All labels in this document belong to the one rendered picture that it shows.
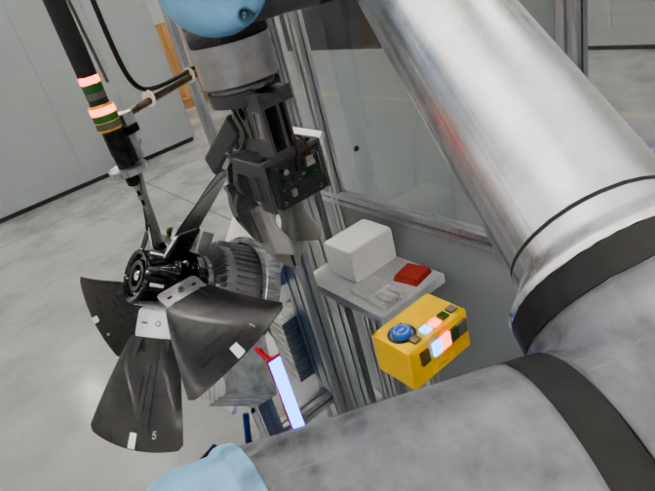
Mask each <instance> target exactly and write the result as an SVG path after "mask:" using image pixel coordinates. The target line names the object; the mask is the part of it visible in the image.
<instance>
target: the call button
mask: <svg viewBox="0 0 655 491"><path fill-rule="evenodd" d="M390 331H391V336H392V338H393V339H394V340H397V341H403V340H406V339H408V338H409V337H411V335H412V329H411V326H410V325H408V324H405V323H399V324H397V325H395V326H394V327H393V328H392V329H391V330H390Z"/></svg>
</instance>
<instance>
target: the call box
mask: <svg viewBox="0 0 655 491"><path fill-rule="evenodd" d="M450 304H451V305H453V306H455V307H457V310H456V311H455V312H454V313H452V314H451V313H449V317H447V318H446V319H445V320H444V321H443V320H440V319H438V318H437V314H438V313H439V312H441V311H444V312H445V310H444V309H445V308H446V307H447V306H448V305H450ZM446 313H447V312H446ZM432 318H436V319H438V320H440V321H441V323H440V324H438V325H437V326H436V327H433V326H431V325H429V324H428V321H429V320H430V319H432ZM464 318H467V317H466V311H465V309H463V308H461V307H459V306H456V305H454V304H452V303H449V302H447V301H444V300H442V299H441V298H438V297H436V296H433V295H431V294H429V293H427V294H425V295H424V296H422V297H421V298H420V299H418V300H417V301H416V302H414V303H413V304H412V305H410V306H409V307H408V308H406V309H405V310H404V311H402V312H401V313H400V314H398V315H397V316H396V317H394V318H393V319H392V320H390V321H389V322H387V323H386V324H385V325H383V326H382V327H381V328H379V329H378V330H377V331H375V332H374V333H373V334H372V340H373V344H374V348H375V352H376V355H377V359H378V363H379V366H380V369H382V370H383V371H385V372H386V373H388V374H390V375H391V376H393V377H395V378H396V379H398V380H400V381H401V382H403V383H405V384H406V385H408V386H409V387H411V388H413V389H414V390H418V389H419V388H420V387H421V386H422V385H424V384H425V383H426V382H427V381H428V380H429V379H431V378H432V377H433V376H434V375H435V374H436V373H438V372H439V371H440V370H441V369H442V368H443V367H445V366H446V365H447V364H448V363H449V362H450V361H452V360H453V359H454V358H455V357H456V356H458V355H459V354H460V353H461V352H462V351H464V350H465V349H466V348H467V347H468V346H469V345H470V337H469V330H468V331H467V332H465V333H464V334H463V335H462V336H460V337H459V338H458V339H457V340H456V341H455V342H453V343H451V345H450V346H449V347H447V348H446V349H445V350H443V352H441V353H440V354H439V355H438V356H437V357H434V354H433V349H432V344H433V343H434V342H435V341H436V340H437V339H439V338H441V336H442V335H444V334H445V333H446V332H447V331H449V330H450V329H451V328H452V327H453V326H455V325H456V324H457V323H458V322H460V321H461V320H462V319H464ZM399 323H405V324H408V325H410V326H411V329H412V335H414V334H415V335H417V336H419V337H421V339H422V340H421V341H420V342H418V343H417V344H416V345H414V344H412V343H410V342H408V339H409V338H410V337H409V338H408V339H406V340H403V341H397V340H394V339H393V338H392V336H391V331H390V330H391V329H392V328H393V327H394V326H395V325H397V324H399ZM424 324H427V325H429V326H431V327H432V330H431V331H430V332H428V333H427V334H425V333H423V332H421V331H419V328H420V327H421V326H422V325H424ZM412 335H411V336H412ZM426 348H428V349H429V350H430V355H431V360H432V361H430V362H429V363H428V364H427V365H426V366H424V367H423V366H422V365H421V361H420V356H419V354H420V353H421V352H423V351H424V350H425V349H426Z"/></svg>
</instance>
